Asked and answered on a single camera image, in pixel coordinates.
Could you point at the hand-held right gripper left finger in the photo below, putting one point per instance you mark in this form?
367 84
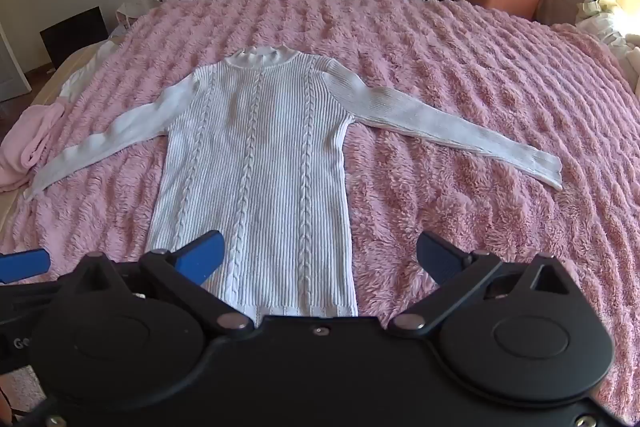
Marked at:
200 257

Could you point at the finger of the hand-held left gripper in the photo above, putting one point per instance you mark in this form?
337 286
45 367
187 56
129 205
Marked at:
22 266

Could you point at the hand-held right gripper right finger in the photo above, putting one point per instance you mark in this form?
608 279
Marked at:
434 257

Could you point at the white knitted sweater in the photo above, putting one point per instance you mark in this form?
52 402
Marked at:
260 157

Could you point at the pink garment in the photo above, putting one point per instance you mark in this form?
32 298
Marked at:
30 142

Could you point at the pink fluffy blanket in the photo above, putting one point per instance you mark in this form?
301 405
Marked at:
450 107

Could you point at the white door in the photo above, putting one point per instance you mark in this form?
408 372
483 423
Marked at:
12 67

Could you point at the white garment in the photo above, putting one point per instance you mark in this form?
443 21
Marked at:
85 74

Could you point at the black panel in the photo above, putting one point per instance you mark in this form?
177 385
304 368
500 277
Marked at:
75 37

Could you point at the white paper bag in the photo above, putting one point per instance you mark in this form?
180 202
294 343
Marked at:
132 14

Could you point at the white braided cloth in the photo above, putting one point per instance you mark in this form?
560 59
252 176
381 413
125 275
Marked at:
610 27

